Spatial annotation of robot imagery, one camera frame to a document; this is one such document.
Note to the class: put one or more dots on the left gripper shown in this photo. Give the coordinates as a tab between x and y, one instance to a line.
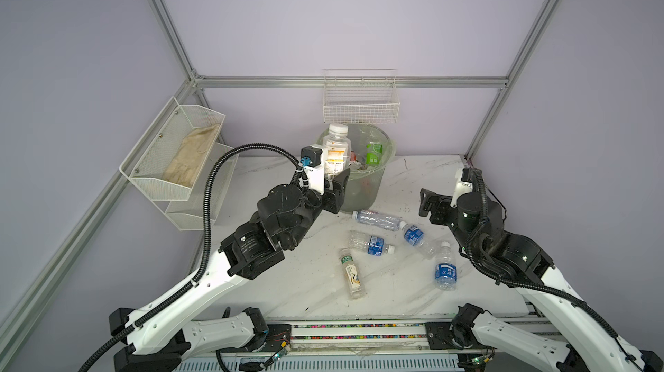
334	198

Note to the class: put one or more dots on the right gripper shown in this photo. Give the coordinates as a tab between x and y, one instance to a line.
437	203

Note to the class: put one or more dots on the white cap tea bottle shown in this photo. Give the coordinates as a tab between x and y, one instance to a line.
339	149

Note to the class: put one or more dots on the lime green label bottle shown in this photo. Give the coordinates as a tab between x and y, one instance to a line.
375	151

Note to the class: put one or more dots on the blue label water bottle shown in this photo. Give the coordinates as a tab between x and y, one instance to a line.
370	244

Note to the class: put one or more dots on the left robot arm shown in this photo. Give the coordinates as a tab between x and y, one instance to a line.
164	333

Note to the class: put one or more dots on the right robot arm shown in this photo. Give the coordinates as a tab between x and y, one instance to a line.
518	262

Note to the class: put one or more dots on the green bin liner bag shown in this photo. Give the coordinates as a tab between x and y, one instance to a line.
364	150

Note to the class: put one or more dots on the mesh waste bin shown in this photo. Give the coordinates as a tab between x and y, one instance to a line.
362	192

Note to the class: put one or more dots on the Pocari Sweat bottle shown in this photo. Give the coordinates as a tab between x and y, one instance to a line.
419	240

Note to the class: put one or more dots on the clear purple label bottle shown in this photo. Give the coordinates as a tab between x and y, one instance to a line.
379	220

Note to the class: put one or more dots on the upright blue label bottle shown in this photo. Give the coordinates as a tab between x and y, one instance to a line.
446	272

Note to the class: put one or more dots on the green cap crane label bottle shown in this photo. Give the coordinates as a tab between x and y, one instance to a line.
352	274

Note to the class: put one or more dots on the lower white mesh shelf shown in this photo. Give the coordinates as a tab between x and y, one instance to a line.
188	215

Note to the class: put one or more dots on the white mesh shelf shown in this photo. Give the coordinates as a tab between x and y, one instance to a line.
188	215
149	165

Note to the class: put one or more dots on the upper white mesh shelf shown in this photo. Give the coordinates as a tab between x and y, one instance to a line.
149	165

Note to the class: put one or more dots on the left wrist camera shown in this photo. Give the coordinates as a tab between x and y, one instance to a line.
313	159

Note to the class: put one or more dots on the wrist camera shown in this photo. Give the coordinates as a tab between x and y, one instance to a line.
313	159
463	185

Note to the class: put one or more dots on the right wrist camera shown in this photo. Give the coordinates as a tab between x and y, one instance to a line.
463	185

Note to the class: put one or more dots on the white wire wall basket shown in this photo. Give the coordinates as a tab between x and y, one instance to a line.
360	96

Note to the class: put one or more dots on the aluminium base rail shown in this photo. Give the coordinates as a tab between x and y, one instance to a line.
380	345

